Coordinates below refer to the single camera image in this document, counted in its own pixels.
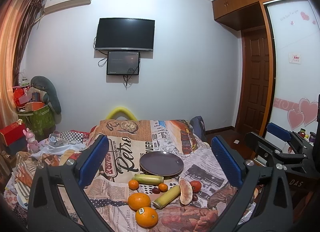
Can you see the pink rabbit toy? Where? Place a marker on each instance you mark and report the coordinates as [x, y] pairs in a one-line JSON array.
[[32, 143]]

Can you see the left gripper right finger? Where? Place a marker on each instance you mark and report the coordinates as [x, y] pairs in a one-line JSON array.
[[276, 212]]

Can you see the brown wooden door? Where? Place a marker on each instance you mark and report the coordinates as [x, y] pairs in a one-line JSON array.
[[254, 86]]

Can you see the large black wall television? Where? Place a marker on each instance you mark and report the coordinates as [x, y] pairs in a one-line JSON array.
[[125, 34]]

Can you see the red tomato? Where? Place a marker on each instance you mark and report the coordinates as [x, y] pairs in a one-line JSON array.
[[196, 186]]

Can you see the green storage box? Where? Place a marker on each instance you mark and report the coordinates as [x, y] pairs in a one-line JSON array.
[[40, 121]]

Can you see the wooden wardrobe with white doors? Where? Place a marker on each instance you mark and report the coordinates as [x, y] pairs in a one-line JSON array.
[[292, 28]]

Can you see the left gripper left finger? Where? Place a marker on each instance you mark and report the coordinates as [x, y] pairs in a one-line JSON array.
[[46, 210]]

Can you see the grey green plush toy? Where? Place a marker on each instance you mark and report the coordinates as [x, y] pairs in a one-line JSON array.
[[49, 92]]

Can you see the small tangerine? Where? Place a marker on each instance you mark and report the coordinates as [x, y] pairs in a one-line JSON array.
[[133, 184], [163, 187]]

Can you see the yellow foam tube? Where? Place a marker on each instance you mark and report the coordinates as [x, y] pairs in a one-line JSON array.
[[123, 112]]

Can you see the small black wall monitor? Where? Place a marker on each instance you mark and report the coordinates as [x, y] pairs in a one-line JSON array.
[[123, 63]]

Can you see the large plain orange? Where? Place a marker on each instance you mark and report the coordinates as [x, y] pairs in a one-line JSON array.
[[138, 200]]

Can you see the green sugarcane piece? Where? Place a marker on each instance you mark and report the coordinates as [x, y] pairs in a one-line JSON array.
[[148, 179]]

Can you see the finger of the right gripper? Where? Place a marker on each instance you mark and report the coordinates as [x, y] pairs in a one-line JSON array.
[[264, 148], [297, 144]]

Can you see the retro newspaper print tablecloth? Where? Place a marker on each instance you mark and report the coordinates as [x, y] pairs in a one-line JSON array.
[[128, 141]]

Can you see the checkered cloth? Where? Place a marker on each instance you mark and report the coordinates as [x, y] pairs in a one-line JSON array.
[[74, 137]]

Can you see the large orange with Dole sticker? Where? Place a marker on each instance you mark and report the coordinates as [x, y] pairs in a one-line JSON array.
[[146, 217]]

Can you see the lower yellow sugarcane piece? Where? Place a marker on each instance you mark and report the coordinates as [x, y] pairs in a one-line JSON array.
[[166, 198]]

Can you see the dark purple plate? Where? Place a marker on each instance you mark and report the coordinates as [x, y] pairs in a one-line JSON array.
[[161, 163]]

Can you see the orange brown curtain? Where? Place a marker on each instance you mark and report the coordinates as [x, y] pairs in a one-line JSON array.
[[17, 18]]

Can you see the red gift box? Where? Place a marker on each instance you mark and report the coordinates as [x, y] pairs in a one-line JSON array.
[[12, 133]]

